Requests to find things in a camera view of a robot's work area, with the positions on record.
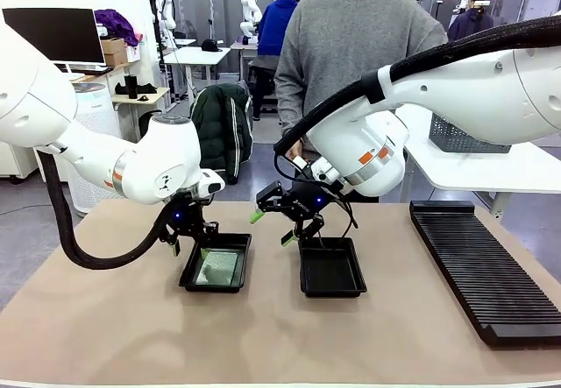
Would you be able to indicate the black computer monitor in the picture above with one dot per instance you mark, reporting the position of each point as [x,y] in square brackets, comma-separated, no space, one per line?
[66,33]

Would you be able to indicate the black tumbler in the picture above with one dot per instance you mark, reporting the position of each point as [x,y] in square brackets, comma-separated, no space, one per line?
[131,86]

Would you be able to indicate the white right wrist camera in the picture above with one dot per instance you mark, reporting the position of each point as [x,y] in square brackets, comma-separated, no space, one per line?
[300,162]

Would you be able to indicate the black slotted board rack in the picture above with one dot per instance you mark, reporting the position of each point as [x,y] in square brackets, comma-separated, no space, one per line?
[491,274]

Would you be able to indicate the black pouch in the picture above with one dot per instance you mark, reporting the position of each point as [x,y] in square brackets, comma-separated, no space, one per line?
[148,88]

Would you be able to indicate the grey workbench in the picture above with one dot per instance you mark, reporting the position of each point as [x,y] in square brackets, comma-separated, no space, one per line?
[243,47]

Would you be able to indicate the white air purifier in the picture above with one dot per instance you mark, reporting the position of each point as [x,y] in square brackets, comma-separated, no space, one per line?
[98,116]

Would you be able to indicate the person's right hand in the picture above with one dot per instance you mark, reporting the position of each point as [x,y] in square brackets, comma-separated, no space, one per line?
[294,150]

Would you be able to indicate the wooden top white desk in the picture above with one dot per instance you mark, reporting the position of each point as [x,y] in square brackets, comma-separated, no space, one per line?
[87,77]

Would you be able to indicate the small wooden side table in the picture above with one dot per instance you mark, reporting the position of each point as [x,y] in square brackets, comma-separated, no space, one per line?
[151,95]

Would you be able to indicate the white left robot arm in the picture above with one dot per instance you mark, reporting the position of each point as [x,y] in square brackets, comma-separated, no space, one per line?
[166,164]

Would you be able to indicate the purple cloth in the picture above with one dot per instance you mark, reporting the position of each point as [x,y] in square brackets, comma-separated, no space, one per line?
[115,24]

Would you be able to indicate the person in dark jacket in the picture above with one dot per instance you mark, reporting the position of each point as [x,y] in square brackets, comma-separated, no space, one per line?
[469,24]

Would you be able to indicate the black backpack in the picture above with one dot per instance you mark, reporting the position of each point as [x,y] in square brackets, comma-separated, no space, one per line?
[146,125]

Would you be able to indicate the person's right forearm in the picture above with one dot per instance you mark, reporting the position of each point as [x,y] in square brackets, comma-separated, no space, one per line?
[289,116]

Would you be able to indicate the large white table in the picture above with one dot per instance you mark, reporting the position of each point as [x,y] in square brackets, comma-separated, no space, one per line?
[460,164]

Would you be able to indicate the dark green puffer jacket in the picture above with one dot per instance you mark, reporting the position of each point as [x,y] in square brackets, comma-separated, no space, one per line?
[215,134]

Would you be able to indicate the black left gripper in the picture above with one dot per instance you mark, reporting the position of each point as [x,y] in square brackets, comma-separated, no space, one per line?
[186,215]

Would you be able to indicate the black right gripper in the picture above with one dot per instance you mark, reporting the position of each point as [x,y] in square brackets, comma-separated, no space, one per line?
[307,202]

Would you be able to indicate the black plastic ESD tray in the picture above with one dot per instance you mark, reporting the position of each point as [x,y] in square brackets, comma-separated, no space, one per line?
[189,274]
[331,270]

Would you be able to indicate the brown cardboard box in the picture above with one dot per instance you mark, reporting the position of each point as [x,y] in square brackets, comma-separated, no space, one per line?
[113,51]

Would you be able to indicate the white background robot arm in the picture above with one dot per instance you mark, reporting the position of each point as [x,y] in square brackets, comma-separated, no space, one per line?
[166,11]
[250,11]

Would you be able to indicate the person in blue hoodie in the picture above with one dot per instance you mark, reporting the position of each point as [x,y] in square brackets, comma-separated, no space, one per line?
[274,20]

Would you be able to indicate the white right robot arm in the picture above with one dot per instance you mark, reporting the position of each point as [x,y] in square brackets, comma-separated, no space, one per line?
[460,90]

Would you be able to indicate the person in grey sweater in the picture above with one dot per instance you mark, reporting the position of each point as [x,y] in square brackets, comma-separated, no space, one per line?
[350,55]

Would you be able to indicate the grey plastic basket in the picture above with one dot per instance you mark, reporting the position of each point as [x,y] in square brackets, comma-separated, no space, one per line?
[451,140]

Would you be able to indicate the green glass plate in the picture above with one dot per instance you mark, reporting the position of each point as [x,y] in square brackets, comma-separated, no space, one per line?
[219,267]

